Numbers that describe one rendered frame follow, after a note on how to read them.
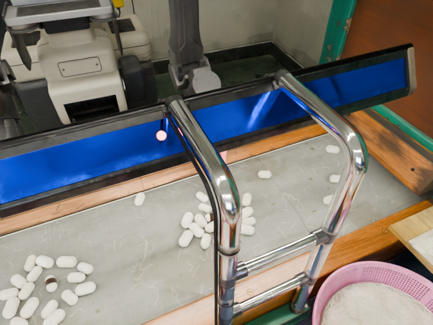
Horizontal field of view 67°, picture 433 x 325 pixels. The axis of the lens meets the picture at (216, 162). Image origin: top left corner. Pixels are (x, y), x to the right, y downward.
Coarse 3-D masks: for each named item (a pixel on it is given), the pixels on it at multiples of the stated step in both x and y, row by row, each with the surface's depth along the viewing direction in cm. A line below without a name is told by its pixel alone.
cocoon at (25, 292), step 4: (24, 284) 59; (28, 284) 59; (32, 284) 60; (24, 288) 59; (28, 288) 59; (32, 288) 59; (20, 292) 58; (24, 292) 58; (28, 292) 59; (20, 296) 58; (24, 296) 58; (28, 296) 59
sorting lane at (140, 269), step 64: (192, 192) 77; (256, 192) 77; (320, 192) 77; (384, 192) 77; (0, 256) 65; (128, 256) 65; (192, 256) 65; (256, 256) 65; (0, 320) 56; (64, 320) 56; (128, 320) 56
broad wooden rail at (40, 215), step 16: (304, 128) 91; (320, 128) 93; (256, 144) 87; (272, 144) 88; (288, 144) 89; (240, 160) 85; (144, 176) 78; (160, 176) 79; (176, 176) 80; (96, 192) 74; (112, 192) 75; (128, 192) 76; (48, 208) 71; (64, 208) 72; (80, 208) 73; (0, 224) 69; (16, 224) 69; (32, 224) 70
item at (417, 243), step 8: (432, 232) 65; (416, 240) 63; (424, 240) 63; (432, 240) 63; (416, 248) 62; (424, 248) 62; (432, 248) 62; (424, 256) 61; (432, 256) 61; (432, 264) 60
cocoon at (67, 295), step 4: (64, 292) 58; (68, 292) 58; (72, 292) 59; (64, 296) 58; (68, 296) 58; (72, 296) 58; (76, 296) 58; (64, 300) 58; (68, 300) 57; (72, 300) 57; (76, 300) 58; (72, 304) 57
